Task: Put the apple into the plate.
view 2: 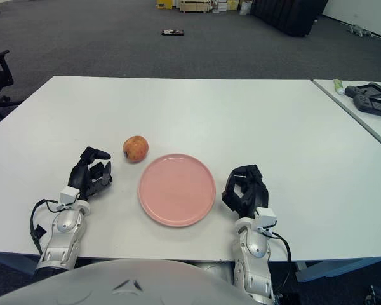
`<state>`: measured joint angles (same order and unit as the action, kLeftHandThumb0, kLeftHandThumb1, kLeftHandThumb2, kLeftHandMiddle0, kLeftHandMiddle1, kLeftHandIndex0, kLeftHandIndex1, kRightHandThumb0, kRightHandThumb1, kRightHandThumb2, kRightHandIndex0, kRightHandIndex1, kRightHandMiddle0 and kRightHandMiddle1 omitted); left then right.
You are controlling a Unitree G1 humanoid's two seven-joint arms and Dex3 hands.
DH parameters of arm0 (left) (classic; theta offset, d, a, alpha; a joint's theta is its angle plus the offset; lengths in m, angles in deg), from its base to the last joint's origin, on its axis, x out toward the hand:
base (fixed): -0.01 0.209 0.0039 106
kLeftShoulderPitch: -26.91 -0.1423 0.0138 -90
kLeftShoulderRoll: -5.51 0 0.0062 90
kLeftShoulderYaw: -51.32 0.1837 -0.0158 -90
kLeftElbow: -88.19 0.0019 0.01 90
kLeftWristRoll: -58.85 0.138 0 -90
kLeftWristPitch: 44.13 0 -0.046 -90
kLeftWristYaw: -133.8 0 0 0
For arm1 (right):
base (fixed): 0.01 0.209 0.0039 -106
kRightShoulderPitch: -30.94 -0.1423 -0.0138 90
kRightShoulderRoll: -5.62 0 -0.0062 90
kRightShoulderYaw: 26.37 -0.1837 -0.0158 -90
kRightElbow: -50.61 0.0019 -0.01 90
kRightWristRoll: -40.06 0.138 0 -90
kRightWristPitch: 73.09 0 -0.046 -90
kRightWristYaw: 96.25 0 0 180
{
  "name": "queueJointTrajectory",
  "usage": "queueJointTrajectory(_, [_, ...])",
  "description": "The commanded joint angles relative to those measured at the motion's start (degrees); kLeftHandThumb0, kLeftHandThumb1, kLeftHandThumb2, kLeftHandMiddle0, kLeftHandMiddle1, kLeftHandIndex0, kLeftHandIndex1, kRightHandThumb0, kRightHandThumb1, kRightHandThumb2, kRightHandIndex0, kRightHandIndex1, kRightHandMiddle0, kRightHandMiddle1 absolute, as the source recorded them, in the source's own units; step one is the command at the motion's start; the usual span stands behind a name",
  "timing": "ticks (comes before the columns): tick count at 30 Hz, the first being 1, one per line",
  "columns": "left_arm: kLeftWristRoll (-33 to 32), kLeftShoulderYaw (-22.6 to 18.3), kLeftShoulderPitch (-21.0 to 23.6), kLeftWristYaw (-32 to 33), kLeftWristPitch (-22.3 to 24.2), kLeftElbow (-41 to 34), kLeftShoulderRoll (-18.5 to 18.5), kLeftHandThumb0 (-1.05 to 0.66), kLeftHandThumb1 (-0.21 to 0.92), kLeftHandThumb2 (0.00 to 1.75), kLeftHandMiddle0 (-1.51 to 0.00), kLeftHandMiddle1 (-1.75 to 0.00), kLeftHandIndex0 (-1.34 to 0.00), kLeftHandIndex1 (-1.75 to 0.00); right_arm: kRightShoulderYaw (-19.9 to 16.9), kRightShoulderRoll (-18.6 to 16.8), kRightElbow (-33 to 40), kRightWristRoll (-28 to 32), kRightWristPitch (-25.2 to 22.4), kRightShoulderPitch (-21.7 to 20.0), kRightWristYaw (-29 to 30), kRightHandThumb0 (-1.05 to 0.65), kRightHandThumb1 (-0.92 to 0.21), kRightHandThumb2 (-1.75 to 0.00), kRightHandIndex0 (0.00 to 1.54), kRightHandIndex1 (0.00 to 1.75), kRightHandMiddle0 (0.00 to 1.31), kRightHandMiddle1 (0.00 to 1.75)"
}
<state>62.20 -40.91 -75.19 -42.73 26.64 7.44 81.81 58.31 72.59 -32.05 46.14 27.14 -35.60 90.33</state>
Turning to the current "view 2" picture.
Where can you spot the pink round plate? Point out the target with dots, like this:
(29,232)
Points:
(176,190)

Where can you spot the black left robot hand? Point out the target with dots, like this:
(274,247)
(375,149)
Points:
(82,178)

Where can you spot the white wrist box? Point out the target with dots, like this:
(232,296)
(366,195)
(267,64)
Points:
(266,217)
(69,194)

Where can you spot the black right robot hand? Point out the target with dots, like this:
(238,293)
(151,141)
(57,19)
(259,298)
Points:
(257,193)

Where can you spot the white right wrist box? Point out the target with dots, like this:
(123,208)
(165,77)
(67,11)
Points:
(266,217)

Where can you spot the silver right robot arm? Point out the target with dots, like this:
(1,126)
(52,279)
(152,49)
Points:
(254,251)

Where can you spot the black fabric partition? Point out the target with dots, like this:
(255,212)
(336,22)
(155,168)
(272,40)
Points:
(289,16)

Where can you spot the black handheld controller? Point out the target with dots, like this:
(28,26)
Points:
(352,91)
(363,102)

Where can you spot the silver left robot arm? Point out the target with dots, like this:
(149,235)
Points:
(63,228)

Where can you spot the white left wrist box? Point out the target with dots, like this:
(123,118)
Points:
(69,194)

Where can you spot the grey quadruped robot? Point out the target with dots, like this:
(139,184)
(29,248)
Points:
(360,31)

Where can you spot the white plastic bag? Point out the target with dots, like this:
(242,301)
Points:
(244,8)

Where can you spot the grey robot torso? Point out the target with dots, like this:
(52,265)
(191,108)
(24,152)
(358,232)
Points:
(82,286)

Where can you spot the stack of white boxes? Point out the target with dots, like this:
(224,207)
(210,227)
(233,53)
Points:
(219,5)

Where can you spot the green white tube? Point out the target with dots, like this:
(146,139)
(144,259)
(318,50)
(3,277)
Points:
(338,86)

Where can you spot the small black floor object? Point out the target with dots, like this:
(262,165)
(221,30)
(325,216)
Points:
(173,32)

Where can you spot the wooden crate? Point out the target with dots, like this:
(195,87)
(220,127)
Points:
(195,5)

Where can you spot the red yellow apple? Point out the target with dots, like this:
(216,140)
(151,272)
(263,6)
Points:
(135,149)

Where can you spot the pale yellow box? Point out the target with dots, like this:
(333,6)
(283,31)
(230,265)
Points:
(233,4)

